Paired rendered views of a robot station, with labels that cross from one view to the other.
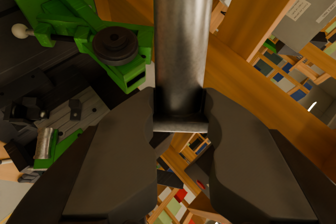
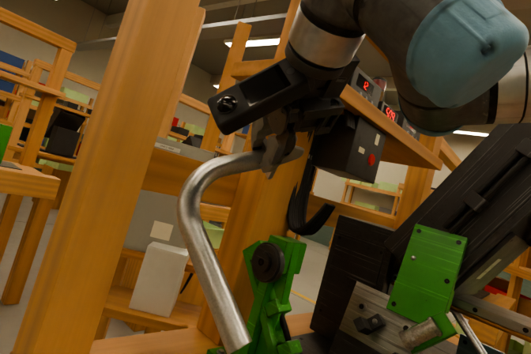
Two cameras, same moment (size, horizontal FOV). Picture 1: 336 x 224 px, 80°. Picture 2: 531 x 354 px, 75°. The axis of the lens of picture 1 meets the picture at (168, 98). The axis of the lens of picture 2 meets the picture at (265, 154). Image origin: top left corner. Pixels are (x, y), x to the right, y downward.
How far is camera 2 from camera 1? 0.42 m
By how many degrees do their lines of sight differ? 30
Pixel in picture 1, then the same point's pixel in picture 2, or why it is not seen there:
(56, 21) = (271, 338)
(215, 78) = (262, 186)
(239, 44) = (230, 182)
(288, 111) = not seen: hidden behind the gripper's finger
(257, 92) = not seen: hidden behind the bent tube
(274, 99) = not seen: hidden behind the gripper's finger
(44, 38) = (291, 343)
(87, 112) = (368, 314)
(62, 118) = (389, 337)
